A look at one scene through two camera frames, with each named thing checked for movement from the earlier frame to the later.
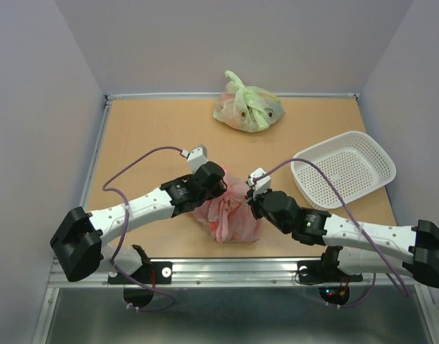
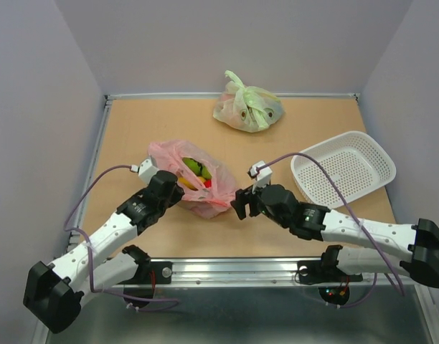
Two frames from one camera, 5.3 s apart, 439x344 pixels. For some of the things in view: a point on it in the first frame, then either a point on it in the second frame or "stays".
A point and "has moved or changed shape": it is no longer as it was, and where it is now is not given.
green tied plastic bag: x=247 y=108 stays
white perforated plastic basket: x=360 y=164 stays
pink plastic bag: x=229 y=215 has moved or changed shape
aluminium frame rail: x=191 y=272 stays
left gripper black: x=216 y=191 to x=176 y=196
